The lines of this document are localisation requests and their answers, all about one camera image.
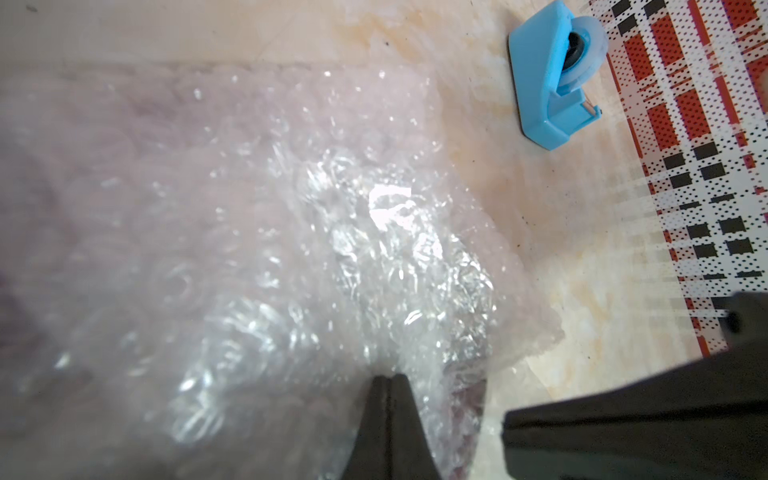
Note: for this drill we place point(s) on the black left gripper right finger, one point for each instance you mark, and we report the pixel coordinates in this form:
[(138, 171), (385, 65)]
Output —
[(410, 455)]

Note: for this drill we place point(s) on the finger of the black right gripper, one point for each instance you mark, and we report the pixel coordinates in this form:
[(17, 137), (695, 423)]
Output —
[(703, 420)]

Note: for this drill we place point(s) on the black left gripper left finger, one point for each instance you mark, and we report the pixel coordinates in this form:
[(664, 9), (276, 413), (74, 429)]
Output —
[(371, 454)]

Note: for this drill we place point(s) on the clear bubble wrap sheet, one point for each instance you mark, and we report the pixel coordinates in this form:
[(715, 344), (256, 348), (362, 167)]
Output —
[(202, 270)]

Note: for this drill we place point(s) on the blue tape dispenser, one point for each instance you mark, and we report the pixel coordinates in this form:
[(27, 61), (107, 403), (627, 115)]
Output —
[(537, 50)]

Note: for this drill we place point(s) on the clear tape roll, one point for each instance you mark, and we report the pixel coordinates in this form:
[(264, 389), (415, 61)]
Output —
[(587, 47)]

